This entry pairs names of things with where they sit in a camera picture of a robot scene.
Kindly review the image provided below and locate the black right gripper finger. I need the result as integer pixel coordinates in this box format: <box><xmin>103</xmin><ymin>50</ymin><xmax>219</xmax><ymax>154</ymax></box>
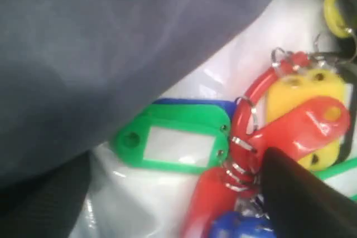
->
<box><xmin>260</xmin><ymin>148</ymin><xmax>356</xmax><ymax>237</ymax></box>

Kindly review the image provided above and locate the colourful key tag bunch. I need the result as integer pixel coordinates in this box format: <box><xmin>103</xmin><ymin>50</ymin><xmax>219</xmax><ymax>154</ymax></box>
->
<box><xmin>110</xmin><ymin>0</ymin><xmax>357</xmax><ymax>238</ymax></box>

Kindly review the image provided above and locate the cream duffel bag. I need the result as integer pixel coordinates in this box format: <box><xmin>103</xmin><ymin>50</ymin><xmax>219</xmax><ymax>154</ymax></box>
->
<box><xmin>0</xmin><ymin>0</ymin><xmax>357</xmax><ymax>238</ymax></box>

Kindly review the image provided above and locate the clear plastic-wrapped white package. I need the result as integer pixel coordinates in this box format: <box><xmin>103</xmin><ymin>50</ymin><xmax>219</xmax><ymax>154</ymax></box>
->
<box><xmin>71</xmin><ymin>0</ymin><xmax>337</xmax><ymax>237</ymax></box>

